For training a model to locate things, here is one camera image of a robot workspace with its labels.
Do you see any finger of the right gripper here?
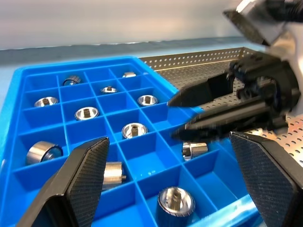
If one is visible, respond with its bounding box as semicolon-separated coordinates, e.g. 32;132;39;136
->
167;73;235;107
171;104;240;143

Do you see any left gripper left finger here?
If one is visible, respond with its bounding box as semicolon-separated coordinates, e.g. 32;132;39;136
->
16;136;110;227

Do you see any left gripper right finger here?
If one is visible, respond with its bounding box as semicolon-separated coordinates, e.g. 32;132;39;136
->
229;131;303;227

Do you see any metal nut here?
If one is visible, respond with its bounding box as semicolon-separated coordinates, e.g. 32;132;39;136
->
181;141;209;162
137;95;159;106
100;86;119;94

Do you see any blue compartment tray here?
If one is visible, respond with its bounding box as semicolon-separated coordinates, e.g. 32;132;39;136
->
0;56;263;227

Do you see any perforated metal tray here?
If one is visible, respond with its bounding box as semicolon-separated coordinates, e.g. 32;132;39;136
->
138;46;303;166

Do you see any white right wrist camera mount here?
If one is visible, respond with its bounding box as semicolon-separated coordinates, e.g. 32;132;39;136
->
223;0;303;123

